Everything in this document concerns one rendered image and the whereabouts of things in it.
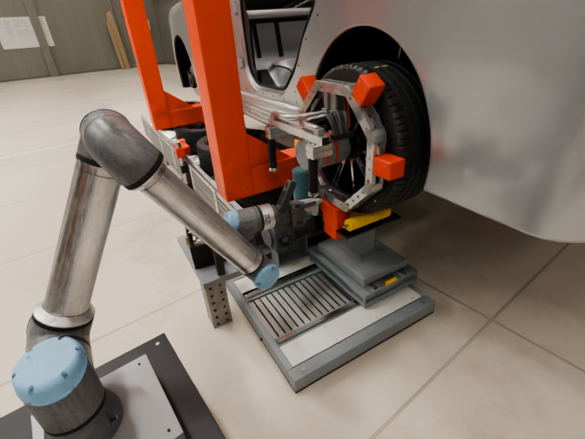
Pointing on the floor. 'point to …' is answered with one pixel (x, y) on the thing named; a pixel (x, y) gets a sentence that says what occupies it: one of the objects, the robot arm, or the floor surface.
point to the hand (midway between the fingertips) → (319, 199)
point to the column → (217, 305)
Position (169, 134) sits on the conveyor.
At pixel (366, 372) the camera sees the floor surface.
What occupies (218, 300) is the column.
